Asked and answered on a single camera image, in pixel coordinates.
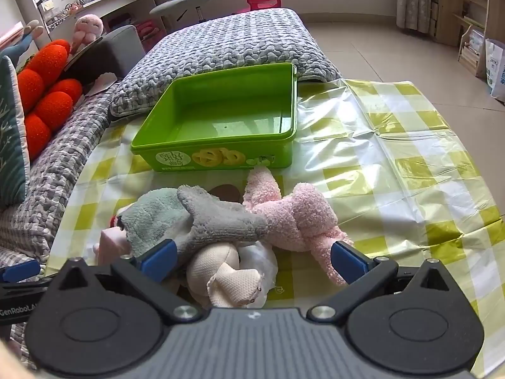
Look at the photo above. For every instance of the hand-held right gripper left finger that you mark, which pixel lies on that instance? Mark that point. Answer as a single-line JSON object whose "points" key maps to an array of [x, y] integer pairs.
{"points": [[159, 258]]}

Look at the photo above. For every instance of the white plastic bag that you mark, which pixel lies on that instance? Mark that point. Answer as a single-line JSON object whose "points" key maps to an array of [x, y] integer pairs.
{"points": [[263, 260]]}

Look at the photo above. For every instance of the grey patterned curtain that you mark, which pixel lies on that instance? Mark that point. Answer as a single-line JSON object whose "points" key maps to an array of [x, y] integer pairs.
{"points": [[414, 0]]}

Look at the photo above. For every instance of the pale green terry plush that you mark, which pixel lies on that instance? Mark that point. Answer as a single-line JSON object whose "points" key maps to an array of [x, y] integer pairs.
{"points": [[154, 213]]}

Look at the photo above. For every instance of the red and white santa plush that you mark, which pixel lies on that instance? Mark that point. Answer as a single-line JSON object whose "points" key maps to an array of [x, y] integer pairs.
{"points": [[117, 220]]}

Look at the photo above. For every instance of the pink sponge block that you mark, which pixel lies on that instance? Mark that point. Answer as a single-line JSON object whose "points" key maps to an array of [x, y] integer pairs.
{"points": [[112, 246]]}

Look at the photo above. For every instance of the pink fabric item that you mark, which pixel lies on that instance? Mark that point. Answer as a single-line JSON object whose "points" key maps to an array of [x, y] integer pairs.
{"points": [[149, 30]]}

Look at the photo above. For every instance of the pink octopus plush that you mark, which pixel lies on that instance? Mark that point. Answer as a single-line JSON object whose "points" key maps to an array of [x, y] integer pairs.
{"points": [[88, 25]]}

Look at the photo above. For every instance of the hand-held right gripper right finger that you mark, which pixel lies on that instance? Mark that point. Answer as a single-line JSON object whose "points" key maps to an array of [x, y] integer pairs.
{"points": [[347, 262]]}

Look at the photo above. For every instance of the grey checked quilted sofa cover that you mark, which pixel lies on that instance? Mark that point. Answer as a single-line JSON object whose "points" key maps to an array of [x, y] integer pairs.
{"points": [[63, 173]]}

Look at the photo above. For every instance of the beige plush toy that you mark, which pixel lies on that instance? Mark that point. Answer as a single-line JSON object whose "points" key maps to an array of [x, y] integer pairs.
{"points": [[213, 264]]}

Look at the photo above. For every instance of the green plastic box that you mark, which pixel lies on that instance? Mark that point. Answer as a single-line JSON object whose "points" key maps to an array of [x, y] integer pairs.
{"points": [[221, 114]]}

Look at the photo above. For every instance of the white printed paper bag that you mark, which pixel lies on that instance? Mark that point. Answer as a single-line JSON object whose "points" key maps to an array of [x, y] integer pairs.
{"points": [[496, 71]]}

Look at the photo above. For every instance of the brown soft item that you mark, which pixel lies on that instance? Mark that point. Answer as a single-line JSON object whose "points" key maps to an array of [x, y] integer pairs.
{"points": [[229, 193]]}

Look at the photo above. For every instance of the teal leaf-print cushion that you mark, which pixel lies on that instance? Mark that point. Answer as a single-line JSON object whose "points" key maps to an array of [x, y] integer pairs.
{"points": [[12, 146]]}

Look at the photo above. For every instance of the yellow-green checked plastic tablecloth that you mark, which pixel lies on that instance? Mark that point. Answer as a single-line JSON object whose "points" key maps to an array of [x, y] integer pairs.
{"points": [[394, 166]]}

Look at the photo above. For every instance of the grey quilted cushion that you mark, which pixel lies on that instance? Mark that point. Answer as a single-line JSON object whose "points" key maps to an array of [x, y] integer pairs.
{"points": [[236, 43]]}

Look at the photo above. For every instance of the white paper sheet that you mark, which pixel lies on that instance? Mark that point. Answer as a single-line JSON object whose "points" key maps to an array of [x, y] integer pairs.
{"points": [[100, 83]]}

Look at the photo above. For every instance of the grey shark plush toy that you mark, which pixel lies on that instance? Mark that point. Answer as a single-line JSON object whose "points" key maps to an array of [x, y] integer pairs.
{"points": [[221, 221]]}

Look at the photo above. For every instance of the pink plush toy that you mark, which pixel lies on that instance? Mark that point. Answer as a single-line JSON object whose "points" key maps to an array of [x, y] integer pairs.
{"points": [[303, 217]]}

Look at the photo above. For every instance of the wooden desk shelf unit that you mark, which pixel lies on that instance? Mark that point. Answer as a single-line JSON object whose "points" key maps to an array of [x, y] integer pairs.
{"points": [[453, 0]]}

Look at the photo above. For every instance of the blue rabbit plush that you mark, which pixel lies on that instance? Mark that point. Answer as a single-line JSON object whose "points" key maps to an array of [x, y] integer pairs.
{"points": [[15, 49]]}

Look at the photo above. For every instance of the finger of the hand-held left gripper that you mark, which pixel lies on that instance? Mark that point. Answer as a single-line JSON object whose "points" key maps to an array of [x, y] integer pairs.
{"points": [[19, 270]]}

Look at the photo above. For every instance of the orange bumpy plush pillow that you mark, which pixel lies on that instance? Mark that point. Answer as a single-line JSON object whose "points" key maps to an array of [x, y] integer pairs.
{"points": [[47, 106]]}

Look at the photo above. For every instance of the low wooden book rack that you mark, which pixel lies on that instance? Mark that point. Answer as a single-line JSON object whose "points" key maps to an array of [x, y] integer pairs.
{"points": [[471, 51]]}

